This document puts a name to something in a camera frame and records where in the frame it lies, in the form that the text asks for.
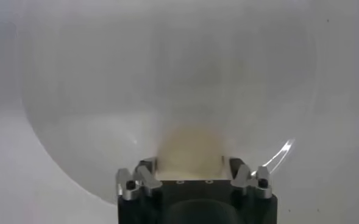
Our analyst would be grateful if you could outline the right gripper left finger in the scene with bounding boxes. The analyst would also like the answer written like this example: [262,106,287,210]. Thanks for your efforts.
[115,156,163,201]

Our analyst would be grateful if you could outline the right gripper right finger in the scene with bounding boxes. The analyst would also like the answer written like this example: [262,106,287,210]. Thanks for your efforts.
[221,155,273,200]

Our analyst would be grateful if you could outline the white steamed baozi bun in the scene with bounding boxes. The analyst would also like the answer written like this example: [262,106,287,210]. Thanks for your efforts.
[156,123,229,180]

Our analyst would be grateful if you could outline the round white plate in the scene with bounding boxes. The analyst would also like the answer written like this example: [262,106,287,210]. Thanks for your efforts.
[20,0,319,205]

